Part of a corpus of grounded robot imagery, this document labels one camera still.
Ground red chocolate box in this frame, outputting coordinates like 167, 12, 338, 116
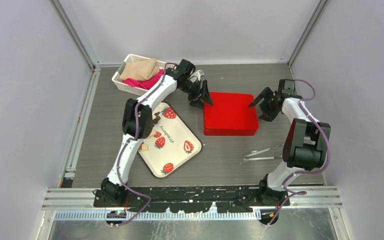
203, 128, 258, 136

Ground red box lid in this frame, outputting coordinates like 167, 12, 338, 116
203, 91, 259, 129

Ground metal tongs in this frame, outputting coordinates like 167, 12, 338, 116
243, 144, 285, 162

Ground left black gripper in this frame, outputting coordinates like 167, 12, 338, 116
178, 79, 213, 110

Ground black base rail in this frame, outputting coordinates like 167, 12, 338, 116
93, 185, 287, 214

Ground white square chocolate lower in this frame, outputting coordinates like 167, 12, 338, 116
139, 144, 149, 152

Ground strawberry print white tray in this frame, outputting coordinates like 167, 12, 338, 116
138, 102, 203, 178

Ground magenta cloth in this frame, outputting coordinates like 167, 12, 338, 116
122, 69, 164, 90

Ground beige cloth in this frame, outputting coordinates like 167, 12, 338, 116
118, 58, 160, 81

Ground white plastic basket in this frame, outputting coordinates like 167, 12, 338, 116
111, 54, 177, 96

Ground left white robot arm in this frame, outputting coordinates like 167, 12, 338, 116
95, 59, 214, 207

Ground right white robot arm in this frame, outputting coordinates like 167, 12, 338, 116
250, 79, 331, 206

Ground dark flower chocolate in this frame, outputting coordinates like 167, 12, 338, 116
152, 112, 161, 125

